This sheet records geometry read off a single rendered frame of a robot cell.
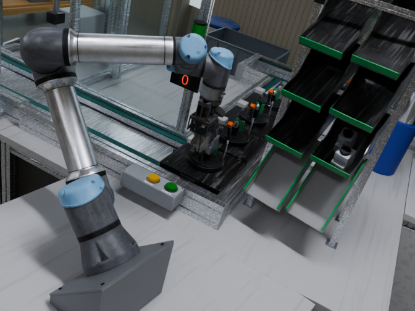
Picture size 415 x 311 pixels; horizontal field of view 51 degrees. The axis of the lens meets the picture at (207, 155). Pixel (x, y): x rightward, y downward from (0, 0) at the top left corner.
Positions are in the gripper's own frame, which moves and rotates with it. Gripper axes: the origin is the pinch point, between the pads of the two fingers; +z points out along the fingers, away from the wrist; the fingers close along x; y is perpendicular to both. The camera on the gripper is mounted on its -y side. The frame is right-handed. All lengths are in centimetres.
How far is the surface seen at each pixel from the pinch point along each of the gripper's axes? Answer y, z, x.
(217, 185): 2.0, 9.5, 10.1
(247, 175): -13.9, 10.7, 15.7
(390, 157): -81, 10, 62
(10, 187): 17, 45, -69
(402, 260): -55, 43, 84
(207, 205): 9.2, 13.6, 11.1
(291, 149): 1.2, -14.2, 29.2
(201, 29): -18.1, -32.8, -17.3
